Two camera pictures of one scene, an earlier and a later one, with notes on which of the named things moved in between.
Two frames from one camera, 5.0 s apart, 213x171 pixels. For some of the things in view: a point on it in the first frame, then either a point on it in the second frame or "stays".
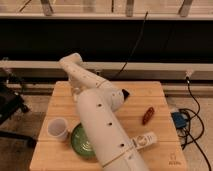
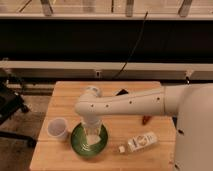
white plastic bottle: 144,140 stays
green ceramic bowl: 81,143 stays
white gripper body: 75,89 → 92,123
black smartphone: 125,93 stays
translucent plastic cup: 57,129 stays
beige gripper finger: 76,97 → 98,132
